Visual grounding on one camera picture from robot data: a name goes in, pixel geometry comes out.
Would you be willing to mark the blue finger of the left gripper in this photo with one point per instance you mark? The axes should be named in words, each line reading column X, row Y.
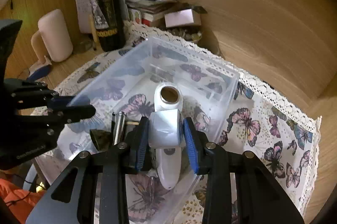
column 70, row 101
column 72, row 114

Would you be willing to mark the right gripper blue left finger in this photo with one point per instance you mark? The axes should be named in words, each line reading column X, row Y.
column 138, row 148

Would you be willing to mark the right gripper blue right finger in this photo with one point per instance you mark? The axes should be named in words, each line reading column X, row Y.
column 196, row 147

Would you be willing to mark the white handheld massager device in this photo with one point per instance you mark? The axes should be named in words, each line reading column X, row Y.
column 167, row 96

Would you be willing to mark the silver metal cylinder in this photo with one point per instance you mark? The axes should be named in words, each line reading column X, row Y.
column 120, row 119

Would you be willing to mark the clear plastic storage bin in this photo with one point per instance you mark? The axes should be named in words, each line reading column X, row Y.
column 163, row 82

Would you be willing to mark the white charger plug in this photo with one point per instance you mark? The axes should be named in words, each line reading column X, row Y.
column 165, row 129

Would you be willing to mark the butterfly print lace cloth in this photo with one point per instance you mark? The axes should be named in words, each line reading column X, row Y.
column 235, row 109

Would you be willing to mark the handwritten white paper note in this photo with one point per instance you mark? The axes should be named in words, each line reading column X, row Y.
column 83, row 8

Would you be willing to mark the dark wine bottle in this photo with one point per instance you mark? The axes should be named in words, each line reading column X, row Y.
column 108, row 24

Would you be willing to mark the white small card box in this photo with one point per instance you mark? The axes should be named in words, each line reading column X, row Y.
column 187, row 17

